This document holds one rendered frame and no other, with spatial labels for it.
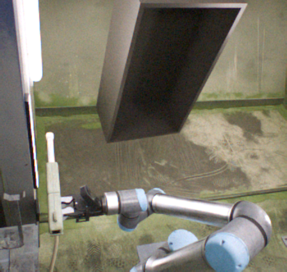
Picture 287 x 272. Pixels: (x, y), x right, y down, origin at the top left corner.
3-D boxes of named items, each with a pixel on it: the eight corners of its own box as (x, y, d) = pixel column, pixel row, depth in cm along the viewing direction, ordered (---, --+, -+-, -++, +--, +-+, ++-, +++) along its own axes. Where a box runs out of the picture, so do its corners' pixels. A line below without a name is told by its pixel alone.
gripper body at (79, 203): (73, 223, 132) (104, 219, 136) (74, 211, 127) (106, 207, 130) (72, 207, 138) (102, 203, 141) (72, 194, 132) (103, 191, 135)
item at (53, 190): (64, 258, 131) (63, 225, 116) (51, 260, 130) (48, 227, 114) (56, 163, 165) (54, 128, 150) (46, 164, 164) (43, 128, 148)
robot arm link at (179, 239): (199, 263, 165) (209, 245, 153) (174, 285, 155) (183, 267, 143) (177, 239, 172) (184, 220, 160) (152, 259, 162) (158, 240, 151)
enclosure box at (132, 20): (95, 106, 270) (120, -39, 176) (164, 99, 291) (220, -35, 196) (106, 143, 252) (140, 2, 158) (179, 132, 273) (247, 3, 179)
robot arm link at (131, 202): (146, 216, 140) (150, 202, 134) (116, 220, 137) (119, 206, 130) (141, 197, 147) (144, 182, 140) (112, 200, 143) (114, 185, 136)
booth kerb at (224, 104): (35, 118, 320) (34, 108, 311) (35, 117, 321) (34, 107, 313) (280, 106, 395) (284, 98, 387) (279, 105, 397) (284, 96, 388)
